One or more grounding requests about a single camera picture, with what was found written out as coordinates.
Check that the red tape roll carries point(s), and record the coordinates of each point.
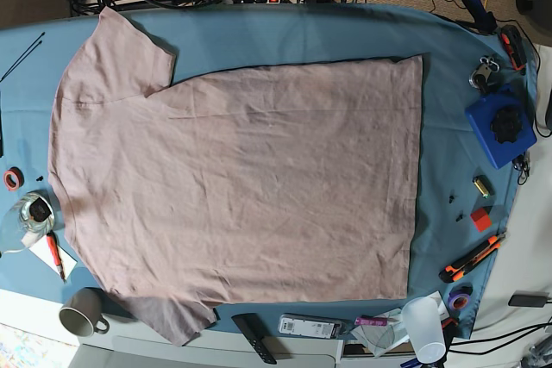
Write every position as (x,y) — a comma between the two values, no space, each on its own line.
(13,179)

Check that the white paper note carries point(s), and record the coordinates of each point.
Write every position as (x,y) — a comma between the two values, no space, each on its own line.
(48,250)

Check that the blue table cloth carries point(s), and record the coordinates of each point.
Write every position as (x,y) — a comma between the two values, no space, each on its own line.
(210,40)

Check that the mauve pink T-shirt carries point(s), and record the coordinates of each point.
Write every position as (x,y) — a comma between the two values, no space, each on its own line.
(273,184)

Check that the red cube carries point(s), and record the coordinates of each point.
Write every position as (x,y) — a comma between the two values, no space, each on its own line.
(481,219)

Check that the black remote control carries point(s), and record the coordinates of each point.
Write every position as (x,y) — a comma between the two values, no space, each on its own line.
(253,338)

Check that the black star knob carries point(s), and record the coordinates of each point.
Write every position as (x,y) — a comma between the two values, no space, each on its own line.
(506,124)

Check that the blue plastic box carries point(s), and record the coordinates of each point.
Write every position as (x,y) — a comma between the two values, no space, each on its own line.
(480,115)

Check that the orange black utility knife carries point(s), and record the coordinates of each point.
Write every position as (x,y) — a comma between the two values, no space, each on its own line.
(462,266)

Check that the purple marker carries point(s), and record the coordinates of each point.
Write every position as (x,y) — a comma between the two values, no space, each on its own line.
(375,321)

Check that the clear tape roll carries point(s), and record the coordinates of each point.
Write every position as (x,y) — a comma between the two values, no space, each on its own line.
(34,214)

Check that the metal carabiner clamp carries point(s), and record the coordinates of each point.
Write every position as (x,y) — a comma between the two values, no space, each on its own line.
(479,77)

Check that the black cable tie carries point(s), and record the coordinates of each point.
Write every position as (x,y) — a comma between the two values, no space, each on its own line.
(37,42)

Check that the translucent plastic cup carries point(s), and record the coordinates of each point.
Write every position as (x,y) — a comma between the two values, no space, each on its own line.
(422,322)

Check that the orange pen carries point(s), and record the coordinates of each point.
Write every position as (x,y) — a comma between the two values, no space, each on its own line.
(54,250)

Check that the clear packaged item with barcode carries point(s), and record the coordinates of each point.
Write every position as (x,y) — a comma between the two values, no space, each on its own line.
(310,326)

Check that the grey ceramic mug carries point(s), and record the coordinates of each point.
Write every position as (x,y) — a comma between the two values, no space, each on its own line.
(82,314)

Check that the purple tape roll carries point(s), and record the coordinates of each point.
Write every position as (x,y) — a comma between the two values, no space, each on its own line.
(460,297)

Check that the yellow green battery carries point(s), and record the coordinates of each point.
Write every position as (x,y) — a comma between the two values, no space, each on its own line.
(483,185)

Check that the orange black power tool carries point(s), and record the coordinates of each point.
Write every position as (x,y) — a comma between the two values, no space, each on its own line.
(512,42)

